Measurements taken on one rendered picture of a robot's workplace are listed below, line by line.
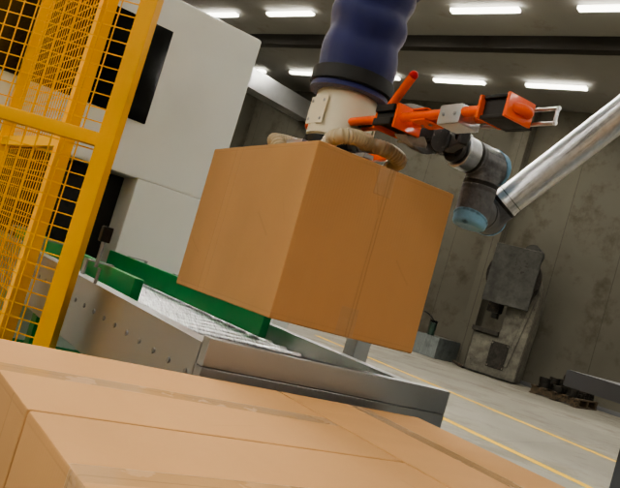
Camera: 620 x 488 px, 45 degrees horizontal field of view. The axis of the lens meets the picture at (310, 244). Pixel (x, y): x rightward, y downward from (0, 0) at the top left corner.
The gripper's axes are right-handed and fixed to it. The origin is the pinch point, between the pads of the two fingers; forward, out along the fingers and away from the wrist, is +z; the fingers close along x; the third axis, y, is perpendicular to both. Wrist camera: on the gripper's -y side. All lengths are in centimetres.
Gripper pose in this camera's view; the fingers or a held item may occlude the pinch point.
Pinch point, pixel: (405, 120)
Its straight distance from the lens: 179.6
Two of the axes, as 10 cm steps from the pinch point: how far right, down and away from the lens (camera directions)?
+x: 2.9, -9.6, 0.5
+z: -7.9, -2.7, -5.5
